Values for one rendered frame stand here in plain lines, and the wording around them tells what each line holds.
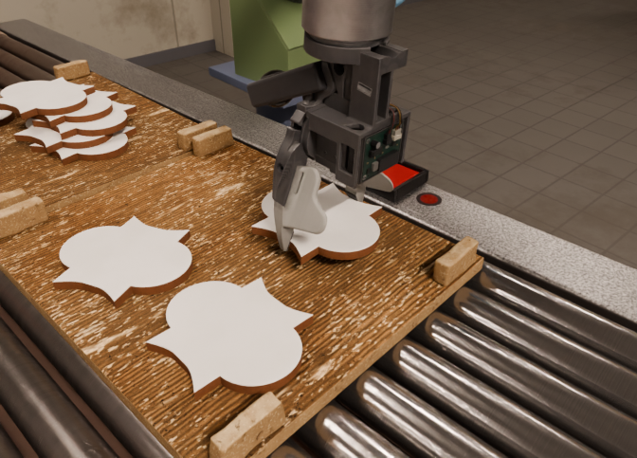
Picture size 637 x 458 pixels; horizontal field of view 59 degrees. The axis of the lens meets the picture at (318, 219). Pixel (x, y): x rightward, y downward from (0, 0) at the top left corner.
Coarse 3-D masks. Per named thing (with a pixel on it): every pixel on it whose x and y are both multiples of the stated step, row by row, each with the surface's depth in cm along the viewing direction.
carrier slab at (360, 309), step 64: (128, 192) 69; (192, 192) 69; (256, 192) 69; (0, 256) 59; (192, 256) 59; (256, 256) 59; (320, 256) 59; (384, 256) 59; (64, 320) 51; (128, 320) 51; (320, 320) 51; (384, 320) 51; (128, 384) 45; (320, 384) 45; (192, 448) 40; (256, 448) 40
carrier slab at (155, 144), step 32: (0, 96) 96; (128, 96) 96; (0, 128) 85; (160, 128) 85; (0, 160) 76; (32, 160) 76; (128, 160) 76; (160, 160) 76; (0, 192) 69; (32, 192) 69; (64, 192) 69; (96, 192) 71
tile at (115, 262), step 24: (72, 240) 59; (96, 240) 59; (120, 240) 59; (144, 240) 59; (168, 240) 59; (72, 264) 56; (96, 264) 56; (120, 264) 56; (144, 264) 56; (168, 264) 56; (192, 264) 57; (72, 288) 54; (96, 288) 53; (120, 288) 53; (144, 288) 53; (168, 288) 54
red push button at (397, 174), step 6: (390, 168) 76; (396, 168) 76; (402, 168) 76; (408, 168) 76; (390, 174) 74; (396, 174) 74; (402, 174) 74; (408, 174) 74; (414, 174) 74; (396, 180) 73; (402, 180) 73; (396, 186) 72
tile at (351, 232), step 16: (320, 192) 63; (336, 192) 63; (272, 208) 61; (336, 208) 61; (352, 208) 61; (368, 208) 61; (256, 224) 58; (272, 224) 58; (336, 224) 58; (352, 224) 58; (368, 224) 58; (304, 240) 56; (320, 240) 56; (336, 240) 56; (352, 240) 56; (368, 240) 56; (304, 256) 54; (336, 256) 55; (352, 256) 55
